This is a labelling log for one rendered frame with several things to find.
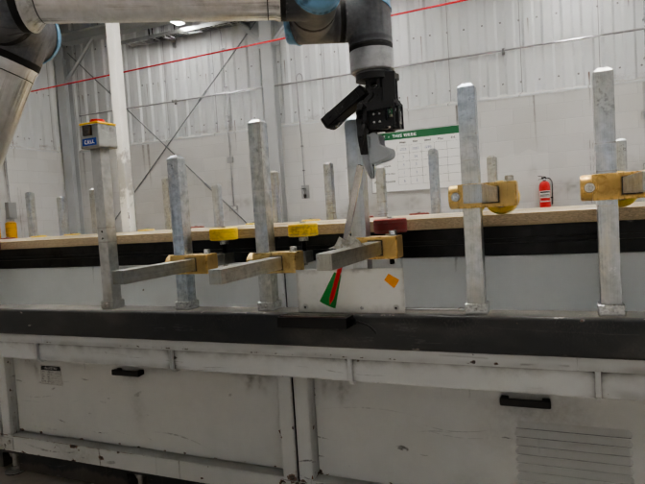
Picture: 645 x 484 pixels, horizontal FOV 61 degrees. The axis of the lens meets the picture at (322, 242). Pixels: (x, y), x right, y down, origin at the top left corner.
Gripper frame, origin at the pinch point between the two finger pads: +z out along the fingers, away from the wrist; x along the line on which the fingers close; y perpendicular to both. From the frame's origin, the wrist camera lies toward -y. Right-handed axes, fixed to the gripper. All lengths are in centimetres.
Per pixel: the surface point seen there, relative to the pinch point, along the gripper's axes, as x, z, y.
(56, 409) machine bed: 31, 73, -137
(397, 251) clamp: 5.6, 17.1, 3.6
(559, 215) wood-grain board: 25.3, 11.9, 36.2
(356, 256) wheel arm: -11.2, 16.6, 0.1
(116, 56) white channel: 103, -76, -161
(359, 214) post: 6.0, 8.6, -4.8
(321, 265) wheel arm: -23.6, 16.8, -2.0
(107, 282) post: 6, 23, -81
